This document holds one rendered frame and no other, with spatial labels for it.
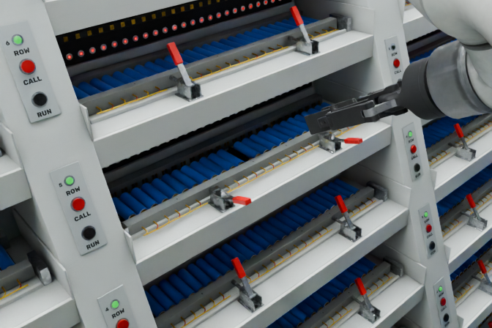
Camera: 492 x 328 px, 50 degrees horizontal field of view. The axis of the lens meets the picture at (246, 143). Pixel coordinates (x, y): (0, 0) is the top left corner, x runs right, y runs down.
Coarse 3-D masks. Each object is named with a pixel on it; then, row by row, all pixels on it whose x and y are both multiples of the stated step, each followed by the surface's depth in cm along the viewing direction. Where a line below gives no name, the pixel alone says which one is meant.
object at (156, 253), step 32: (288, 96) 115; (352, 96) 115; (224, 128) 105; (384, 128) 109; (320, 160) 99; (352, 160) 105; (256, 192) 91; (288, 192) 95; (192, 224) 84; (224, 224) 86; (160, 256) 79; (192, 256) 84
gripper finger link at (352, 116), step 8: (360, 104) 68; (368, 104) 65; (328, 112) 73; (336, 112) 71; (344, 112) 70; (352, 112) 69; (360, 112) 68; (336, 120) 72; (344, 120) 71; (352, 120) 69; (360, 120) 68; (368, 120) 66; (376, 120) 65; (336, 128) 73
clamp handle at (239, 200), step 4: (220, 192) 86; (224, 192) 87; (220, 196) 87; (224, 196) 86; (228, 196) 86; (232, 196) 85; (236, 196) 84; (240, 196) 84; (228, 200) 85; (232, 200) 84; (236, 200) 83; (240, 200) 82; (244, 200) 81; (248, 200) 81; (244, 204) 82
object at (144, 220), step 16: (352, 128) 108; (288, 144) 100; (304, 144) 102; (256, 160) 96; (272, 160) 97; (288, 160) 98; (224, 176) 91; (240, 176) 93; (256, 176) 94; (192, 192) 88; (208, 192) 89; (160, 208) 84; (176, 208) 86; (128, 224) 81; (144, 224) 83
